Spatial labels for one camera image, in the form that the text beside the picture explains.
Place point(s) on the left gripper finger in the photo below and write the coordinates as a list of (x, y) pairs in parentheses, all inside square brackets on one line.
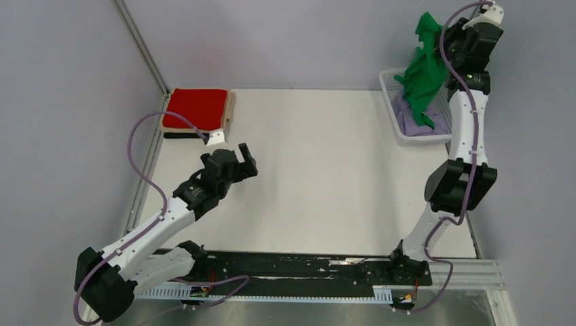
[(246, 154), (249, 169)]

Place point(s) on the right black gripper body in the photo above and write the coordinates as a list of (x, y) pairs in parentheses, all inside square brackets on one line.
[(454, 39)]

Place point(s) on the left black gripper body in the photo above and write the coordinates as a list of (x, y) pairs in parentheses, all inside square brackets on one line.
[(237, 176)]

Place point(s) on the green t shirt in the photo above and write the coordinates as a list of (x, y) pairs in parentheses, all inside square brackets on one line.
[(425, 75)]

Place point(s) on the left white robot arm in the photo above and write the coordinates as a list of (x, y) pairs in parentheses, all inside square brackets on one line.
[(108, 280)]

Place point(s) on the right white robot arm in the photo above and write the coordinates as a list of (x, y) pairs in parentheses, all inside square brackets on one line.
[(461, 182)]

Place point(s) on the folded red t shirt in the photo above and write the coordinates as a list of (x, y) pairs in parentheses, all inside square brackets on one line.
[(203, 107)]

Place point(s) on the folded black t shirt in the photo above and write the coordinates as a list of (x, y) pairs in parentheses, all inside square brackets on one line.
[(176, 135)]

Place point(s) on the white plastic basket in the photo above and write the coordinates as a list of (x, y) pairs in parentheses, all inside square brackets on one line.
[(407, 132)]

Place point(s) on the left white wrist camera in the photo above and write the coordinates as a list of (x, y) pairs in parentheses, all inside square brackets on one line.
[(216, 138)]

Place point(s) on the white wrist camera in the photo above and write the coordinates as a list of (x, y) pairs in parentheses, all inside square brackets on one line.
[(491, 13), (216, 138)]

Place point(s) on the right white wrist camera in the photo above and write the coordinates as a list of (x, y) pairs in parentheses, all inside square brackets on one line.
[(491, 13)]

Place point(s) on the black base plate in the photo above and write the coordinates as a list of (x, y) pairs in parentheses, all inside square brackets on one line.
[(305, 275)]

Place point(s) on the aluminium rail frame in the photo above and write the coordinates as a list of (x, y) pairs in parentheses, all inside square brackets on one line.
[(463, 274)]

